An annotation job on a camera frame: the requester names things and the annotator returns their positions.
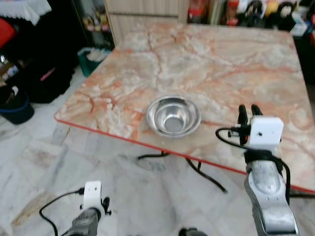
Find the white lace cloth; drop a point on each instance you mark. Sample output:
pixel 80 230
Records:
pixel 22 9

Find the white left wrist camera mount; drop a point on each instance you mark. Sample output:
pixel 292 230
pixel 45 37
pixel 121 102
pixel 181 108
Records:
pixel 92 194

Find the light wooden cabinet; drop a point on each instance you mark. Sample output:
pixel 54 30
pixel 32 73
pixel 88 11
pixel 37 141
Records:
pixel 147 19

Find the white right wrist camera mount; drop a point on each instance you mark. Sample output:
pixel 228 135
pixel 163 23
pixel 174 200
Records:
pixel 266 132

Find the red lid jar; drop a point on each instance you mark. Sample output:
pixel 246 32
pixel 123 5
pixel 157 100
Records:
pixel 197 7

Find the green plastic basket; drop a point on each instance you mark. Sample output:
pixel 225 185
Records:
pixel 93 61

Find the black robot foot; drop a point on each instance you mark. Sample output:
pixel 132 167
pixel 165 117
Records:
pixel 192 232

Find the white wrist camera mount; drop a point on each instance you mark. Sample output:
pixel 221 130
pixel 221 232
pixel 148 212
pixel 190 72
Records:
pixel 266 132
pixel 92 194

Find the dark blue bucket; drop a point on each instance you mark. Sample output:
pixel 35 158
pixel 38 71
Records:
pixel 17 110

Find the round stainless steel bowl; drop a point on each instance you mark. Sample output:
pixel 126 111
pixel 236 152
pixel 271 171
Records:
pixel 173 118

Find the yellow round figurine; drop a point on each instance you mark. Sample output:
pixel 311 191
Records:
pixel 270 7

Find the black bag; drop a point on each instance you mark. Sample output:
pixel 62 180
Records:
pixel 44 64

